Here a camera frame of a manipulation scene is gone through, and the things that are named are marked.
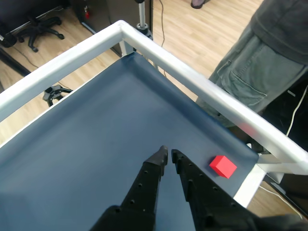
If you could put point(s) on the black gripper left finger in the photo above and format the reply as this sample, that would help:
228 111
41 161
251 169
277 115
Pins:
144 192

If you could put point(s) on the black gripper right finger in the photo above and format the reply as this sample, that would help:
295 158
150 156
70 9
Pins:
207 199

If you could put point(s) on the red cube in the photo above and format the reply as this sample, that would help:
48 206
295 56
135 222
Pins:
222 166

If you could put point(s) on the black tripod foot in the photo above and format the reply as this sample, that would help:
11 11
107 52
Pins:
54 92

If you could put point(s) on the person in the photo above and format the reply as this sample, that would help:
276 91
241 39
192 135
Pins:
264 60

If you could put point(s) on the silver stand pole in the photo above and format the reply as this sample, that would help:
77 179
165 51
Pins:
142 14

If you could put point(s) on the dark cabinet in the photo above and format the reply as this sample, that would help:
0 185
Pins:
108 16

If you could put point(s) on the black office chair base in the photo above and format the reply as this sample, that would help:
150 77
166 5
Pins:
39 27

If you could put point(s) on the person's foot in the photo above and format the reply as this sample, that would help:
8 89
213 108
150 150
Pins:
199 3

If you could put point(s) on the white metal table frame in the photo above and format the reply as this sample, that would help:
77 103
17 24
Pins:
168 63

